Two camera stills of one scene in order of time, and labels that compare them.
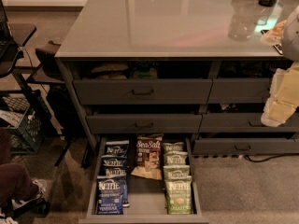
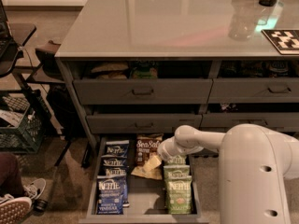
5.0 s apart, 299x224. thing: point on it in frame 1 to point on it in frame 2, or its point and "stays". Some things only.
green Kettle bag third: x=175 y=158 stays
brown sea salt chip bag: x=149 y=156 stays
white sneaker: x=41 y=186 to x=35 y=189
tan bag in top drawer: x=110 y=72 stays
